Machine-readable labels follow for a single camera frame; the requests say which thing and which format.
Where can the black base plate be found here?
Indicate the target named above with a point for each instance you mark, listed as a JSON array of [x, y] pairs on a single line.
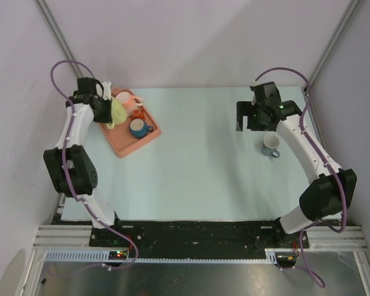
[[198, 239]]

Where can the aluminium frame rail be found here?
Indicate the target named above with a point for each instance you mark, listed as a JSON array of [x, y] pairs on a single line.
[[320, 238]]

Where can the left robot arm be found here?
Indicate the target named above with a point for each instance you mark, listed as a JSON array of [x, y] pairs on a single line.
[[69, 166]]

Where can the small orange mug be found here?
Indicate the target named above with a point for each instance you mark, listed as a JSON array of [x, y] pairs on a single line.
[[137, 114]]

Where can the pale yellow mug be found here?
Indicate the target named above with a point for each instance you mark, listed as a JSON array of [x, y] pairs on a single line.
[[118, 114]]

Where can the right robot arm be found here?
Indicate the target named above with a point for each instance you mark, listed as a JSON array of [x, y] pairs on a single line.
[[331, 188]]

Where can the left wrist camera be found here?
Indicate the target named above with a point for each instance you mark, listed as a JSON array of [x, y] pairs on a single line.
[[106, 90]]

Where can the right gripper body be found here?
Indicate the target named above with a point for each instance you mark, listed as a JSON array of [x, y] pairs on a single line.
[[255, 122]]

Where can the grey cable duct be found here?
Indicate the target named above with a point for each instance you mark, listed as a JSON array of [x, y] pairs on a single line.
[[97, 256]]

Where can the salmon plastic tray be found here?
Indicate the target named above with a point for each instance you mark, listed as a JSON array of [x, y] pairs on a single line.
[[120, 139]]

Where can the dark blue striped mug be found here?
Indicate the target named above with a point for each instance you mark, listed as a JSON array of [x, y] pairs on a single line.
[[140, 129]]

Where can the large pink mug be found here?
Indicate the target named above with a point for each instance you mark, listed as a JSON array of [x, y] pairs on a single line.
[[129, 101]]

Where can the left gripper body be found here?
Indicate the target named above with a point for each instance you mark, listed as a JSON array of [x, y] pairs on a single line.
[[103, 115]]

